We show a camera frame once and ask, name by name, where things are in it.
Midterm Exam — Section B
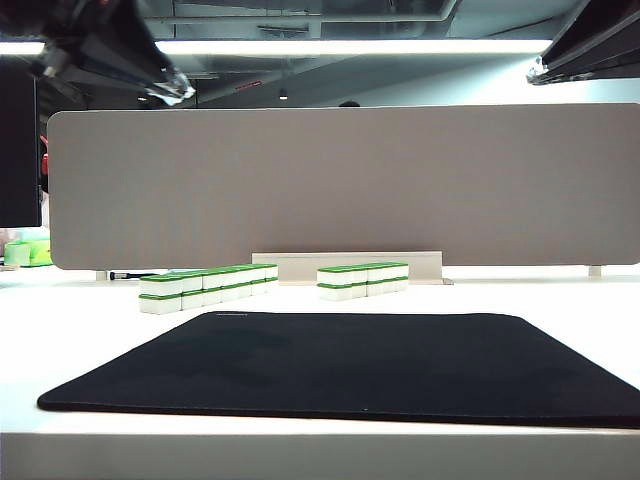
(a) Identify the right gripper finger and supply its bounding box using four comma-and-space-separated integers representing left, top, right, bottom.
541, 0, 640, 67
526, 43, 640, 86

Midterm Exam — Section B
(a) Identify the green and white box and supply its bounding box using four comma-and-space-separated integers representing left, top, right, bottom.
4, 240, 32, 265

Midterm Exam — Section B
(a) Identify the green bag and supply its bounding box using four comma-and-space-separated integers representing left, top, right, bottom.
29, 238, 52, 265

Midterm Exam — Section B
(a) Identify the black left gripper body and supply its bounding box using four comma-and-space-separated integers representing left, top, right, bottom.
0, 0, 131, 76

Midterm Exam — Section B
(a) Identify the black rectangular desk mat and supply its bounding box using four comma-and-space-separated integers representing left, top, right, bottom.
37, 311, 640, 430

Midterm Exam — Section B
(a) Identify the grey fabric divider panel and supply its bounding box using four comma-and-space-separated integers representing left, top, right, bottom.
47, 102, 640, 271

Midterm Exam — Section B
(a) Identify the black monitor panel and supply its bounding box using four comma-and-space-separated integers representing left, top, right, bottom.
0, 59, 41, 227

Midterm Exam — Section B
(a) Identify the long ceiling light strip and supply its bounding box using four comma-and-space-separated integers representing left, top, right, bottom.
0, 38, 555, 57

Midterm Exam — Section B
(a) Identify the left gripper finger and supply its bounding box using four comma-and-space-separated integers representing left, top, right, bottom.
114, 9, 196, 104
74, 42, 171, 104

